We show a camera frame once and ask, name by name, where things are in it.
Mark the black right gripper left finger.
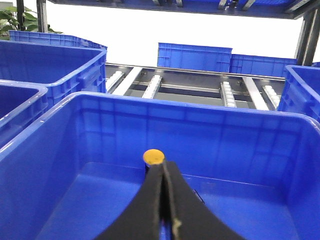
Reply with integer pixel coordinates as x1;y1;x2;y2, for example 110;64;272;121
95;164;164;240

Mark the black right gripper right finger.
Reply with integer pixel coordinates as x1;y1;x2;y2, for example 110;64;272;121
163;161;243;240

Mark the yellow push button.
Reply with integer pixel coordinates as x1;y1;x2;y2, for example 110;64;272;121
142;149;166;174

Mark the blue plastic destination bin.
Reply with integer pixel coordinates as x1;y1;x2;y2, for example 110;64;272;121
0;92;320;240

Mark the blue bin far right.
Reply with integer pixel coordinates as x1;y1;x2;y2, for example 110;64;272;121
277;65;320;121

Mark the blue bin background tall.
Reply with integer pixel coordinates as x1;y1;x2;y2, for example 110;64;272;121
157;42;232;72

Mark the blue plastic source bin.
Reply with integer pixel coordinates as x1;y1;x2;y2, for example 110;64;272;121
0;79;49;147

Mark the blue bin far left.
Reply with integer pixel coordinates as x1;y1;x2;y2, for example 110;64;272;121
0;40;107;107

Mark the blue bin background low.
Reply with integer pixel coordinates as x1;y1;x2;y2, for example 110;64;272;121
229;54;297;77

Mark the green plant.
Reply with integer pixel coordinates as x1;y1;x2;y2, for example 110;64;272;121
0;6;47;40

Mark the steel roller rack frame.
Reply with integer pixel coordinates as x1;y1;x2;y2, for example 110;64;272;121
105;63;285;111

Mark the grey shelf upright post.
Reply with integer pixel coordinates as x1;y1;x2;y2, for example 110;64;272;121
295;7;320;67

